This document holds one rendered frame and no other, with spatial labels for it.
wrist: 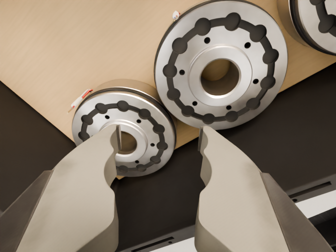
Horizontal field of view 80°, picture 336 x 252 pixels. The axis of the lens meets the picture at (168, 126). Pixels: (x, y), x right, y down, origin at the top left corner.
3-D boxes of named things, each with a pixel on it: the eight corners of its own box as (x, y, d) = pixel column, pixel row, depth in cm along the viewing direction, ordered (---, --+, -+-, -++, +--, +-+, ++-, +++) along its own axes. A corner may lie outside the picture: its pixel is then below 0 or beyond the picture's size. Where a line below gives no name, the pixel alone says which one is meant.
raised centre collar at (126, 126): (123, 109, 18) (121, 112, 17) (158, 144, 20) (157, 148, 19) (88, 135, 20) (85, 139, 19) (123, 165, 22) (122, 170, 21)
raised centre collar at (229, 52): (230, 27, 14) (232, 29, 13) (262, 81, 16) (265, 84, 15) (174, 71, 16) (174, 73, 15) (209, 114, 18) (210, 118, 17)
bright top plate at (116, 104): (124, 67, 16) (122, 69, 16) (194, 146, 20) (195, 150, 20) (53, 128, 20) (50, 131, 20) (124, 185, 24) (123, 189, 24)
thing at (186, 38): (245, -39, 12) (247, -41, 12) (305, 84, 16) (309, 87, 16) (129, 63, 16) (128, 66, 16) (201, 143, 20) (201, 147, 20)
